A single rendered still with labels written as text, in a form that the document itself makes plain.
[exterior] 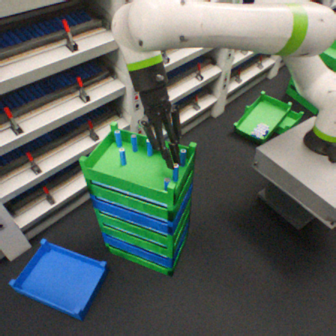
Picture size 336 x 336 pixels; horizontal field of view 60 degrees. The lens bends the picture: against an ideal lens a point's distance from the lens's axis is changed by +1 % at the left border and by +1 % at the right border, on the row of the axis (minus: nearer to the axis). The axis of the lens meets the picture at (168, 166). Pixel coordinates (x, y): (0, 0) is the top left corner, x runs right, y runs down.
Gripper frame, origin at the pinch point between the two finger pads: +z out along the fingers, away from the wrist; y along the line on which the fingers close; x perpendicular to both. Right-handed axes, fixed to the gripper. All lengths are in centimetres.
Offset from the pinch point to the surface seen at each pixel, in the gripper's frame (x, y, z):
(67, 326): 24, -48, 52
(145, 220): 7.9, -11.5, 19.9
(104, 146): 23.0, -10.7, -4.0
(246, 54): 65, 108, -6
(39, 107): 46, -21, -20
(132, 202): 8.0, -13.6, 11.5
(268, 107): 52, 107, 28
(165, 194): -4.8, -8.0, 7.1
